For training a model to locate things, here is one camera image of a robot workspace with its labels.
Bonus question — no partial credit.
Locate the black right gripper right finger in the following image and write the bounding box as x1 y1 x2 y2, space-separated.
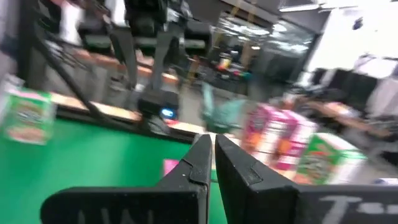
215 133 398 224

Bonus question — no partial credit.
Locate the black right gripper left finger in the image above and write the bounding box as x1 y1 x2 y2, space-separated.
40 133 214 224

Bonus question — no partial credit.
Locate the pink Raisin Bran cereal box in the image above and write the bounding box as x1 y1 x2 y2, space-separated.
241 104 292 166
273 110 320 172
163 158 181 177

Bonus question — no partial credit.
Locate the green Apple Jacks cereal box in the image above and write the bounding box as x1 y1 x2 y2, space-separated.
0 86 57 146
294 132 368 186

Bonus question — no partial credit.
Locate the green table mat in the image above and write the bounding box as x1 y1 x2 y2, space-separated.
0 118 228 224

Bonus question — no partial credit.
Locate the black device with blue light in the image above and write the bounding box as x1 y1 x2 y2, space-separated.
136 90 181 122

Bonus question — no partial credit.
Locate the artificial green leafy plant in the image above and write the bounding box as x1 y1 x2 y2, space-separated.
198 82 249 134

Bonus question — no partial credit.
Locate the black background workstation stand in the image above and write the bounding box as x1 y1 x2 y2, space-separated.
77 0 215 91

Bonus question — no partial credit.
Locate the black metal table frame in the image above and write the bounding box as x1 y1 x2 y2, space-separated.
17 0 193 144

